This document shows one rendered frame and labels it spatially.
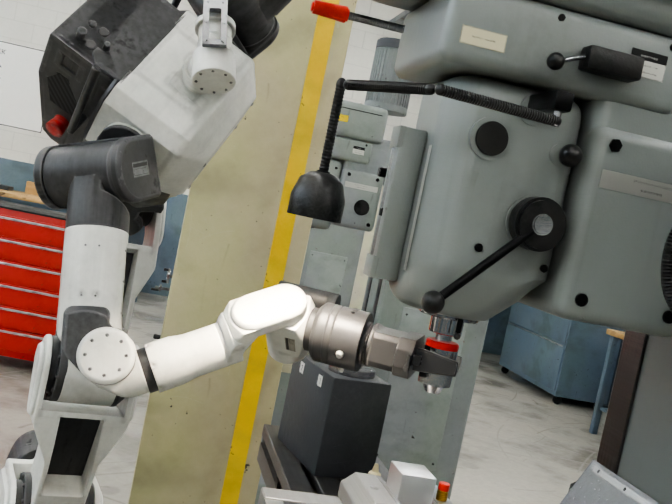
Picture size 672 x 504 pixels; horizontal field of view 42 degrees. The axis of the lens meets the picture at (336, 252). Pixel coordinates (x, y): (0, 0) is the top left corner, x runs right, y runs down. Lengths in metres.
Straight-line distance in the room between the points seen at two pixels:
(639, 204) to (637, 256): 0.07
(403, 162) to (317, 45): 1.79
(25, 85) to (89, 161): 9.01
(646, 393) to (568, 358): 7.06
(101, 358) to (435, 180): 0.51
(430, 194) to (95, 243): 0.47
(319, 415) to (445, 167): 0.66
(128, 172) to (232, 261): 1.65
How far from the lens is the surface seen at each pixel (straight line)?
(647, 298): 1.23
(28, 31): 10.37
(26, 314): 5.77
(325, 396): 1.61
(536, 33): 1.15
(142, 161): 1.32
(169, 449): 3.03
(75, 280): 1.26
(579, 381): 8.62
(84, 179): 1.30
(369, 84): 1.09
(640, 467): 1.46
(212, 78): 1.33
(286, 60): 2.93
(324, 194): 1.09
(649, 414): 1.46
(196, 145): 1.38
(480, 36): 1.12
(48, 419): 1.77
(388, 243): 1.18
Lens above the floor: 1.43
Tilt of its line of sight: 3 degrees down
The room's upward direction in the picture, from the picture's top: 12 degrees clockwise
